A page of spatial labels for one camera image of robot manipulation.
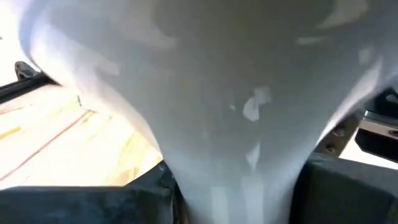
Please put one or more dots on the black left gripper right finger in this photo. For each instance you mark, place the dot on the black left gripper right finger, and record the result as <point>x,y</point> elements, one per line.
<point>348,199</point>

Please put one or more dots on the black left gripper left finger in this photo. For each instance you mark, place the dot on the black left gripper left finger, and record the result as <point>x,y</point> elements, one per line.
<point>77,205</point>

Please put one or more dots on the white reflector lightbulb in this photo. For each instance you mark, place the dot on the white reflector lightbulb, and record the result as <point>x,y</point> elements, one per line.
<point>217,93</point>

